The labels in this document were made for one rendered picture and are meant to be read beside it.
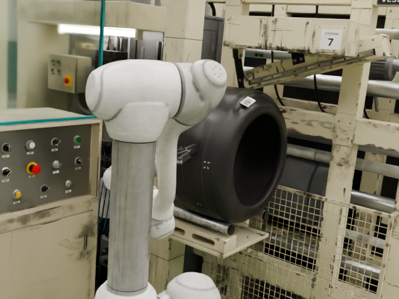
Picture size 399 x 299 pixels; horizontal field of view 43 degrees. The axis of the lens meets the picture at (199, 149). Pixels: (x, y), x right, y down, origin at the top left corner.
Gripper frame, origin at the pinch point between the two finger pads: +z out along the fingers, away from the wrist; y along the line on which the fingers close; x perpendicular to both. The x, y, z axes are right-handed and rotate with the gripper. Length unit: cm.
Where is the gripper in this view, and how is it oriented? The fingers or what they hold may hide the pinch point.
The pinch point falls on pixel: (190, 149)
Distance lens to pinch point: 191.4
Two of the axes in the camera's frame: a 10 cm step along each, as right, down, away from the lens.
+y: -7.9, -1.9, 5.9
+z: 6.2, -2.4, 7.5
